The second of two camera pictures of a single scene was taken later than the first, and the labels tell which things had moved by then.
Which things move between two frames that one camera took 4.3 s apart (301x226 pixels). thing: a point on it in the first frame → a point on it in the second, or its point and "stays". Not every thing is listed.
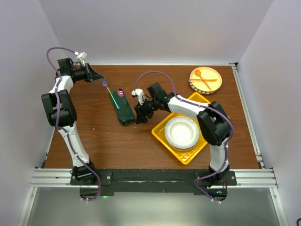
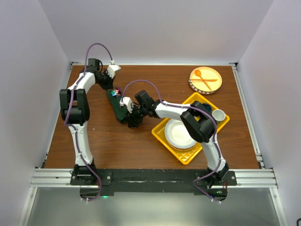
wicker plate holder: [207, 92] stays
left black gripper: [91, 75] → [109, 84]
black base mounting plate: [94, 183] stays
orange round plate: [207, 73] stays
